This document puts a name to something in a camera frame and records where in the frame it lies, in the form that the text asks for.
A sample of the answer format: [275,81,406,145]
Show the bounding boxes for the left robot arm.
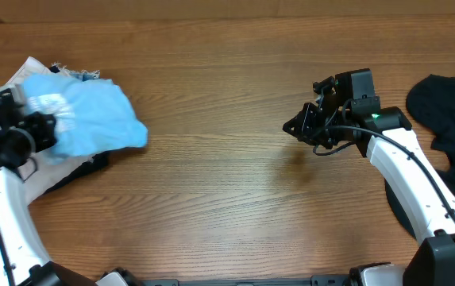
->
[0,87,94,285]

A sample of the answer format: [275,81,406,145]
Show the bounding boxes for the folded denim shorts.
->
[48,63,100,81]

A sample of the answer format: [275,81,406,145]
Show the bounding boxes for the folded beige shorts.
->
[0,56,93,204]

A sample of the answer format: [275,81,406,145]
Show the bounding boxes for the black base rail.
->
[99,268,407,286]

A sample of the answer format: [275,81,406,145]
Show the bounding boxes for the dark folded garment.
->
[45,151,110,194]

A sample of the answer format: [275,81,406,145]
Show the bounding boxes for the light blue printed t-shirt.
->
[21,74,148,164]

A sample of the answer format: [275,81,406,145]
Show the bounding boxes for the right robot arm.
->
[283,68,455,286]

